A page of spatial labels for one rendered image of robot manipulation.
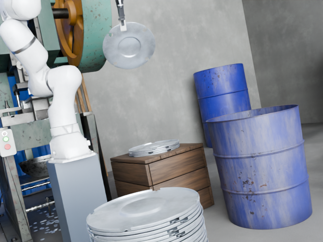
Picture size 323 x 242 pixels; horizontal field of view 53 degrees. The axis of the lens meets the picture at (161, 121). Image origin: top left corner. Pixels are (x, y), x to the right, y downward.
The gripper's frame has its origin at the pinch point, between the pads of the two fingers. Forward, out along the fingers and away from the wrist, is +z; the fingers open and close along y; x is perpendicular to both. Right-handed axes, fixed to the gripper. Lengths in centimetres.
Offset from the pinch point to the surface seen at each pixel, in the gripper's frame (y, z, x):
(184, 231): -122, -17, 1
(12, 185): -44, 57, 72
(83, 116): -6, 54, 32
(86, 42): 22.6, 21.7, 21.6
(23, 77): 15, 33, 62
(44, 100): 1, 42, 52
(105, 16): 30.0, 10.3, 7.2
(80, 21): 51, 23, 24
